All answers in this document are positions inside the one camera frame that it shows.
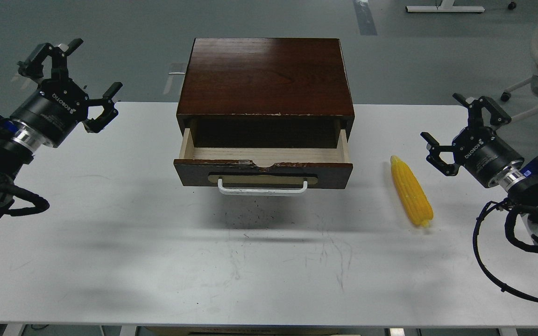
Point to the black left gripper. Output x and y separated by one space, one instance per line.
49 109

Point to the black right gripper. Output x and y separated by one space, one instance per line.
477 147

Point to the yellow corn cob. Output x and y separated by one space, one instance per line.
413 199

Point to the wooden drawer with white handle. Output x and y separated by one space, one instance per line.
264 171

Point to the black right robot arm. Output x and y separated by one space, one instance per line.
521 186

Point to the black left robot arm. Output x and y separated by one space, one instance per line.
18 143

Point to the white table base background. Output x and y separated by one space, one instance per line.
445 6

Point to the dark wooden cabinet box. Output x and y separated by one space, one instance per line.
273 77

